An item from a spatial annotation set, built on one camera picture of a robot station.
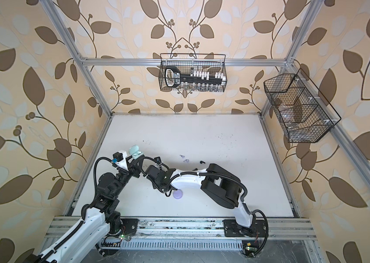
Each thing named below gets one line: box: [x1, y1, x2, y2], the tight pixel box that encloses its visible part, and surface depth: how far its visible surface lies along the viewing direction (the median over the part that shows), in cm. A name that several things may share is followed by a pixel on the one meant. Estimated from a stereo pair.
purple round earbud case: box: [172, 189, 184, 200], surface depth 85 cm
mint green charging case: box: [128, 144, 144, 160], surface depth 78 cm
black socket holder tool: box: [164, 66, 228, 89], surface depth 86 cm
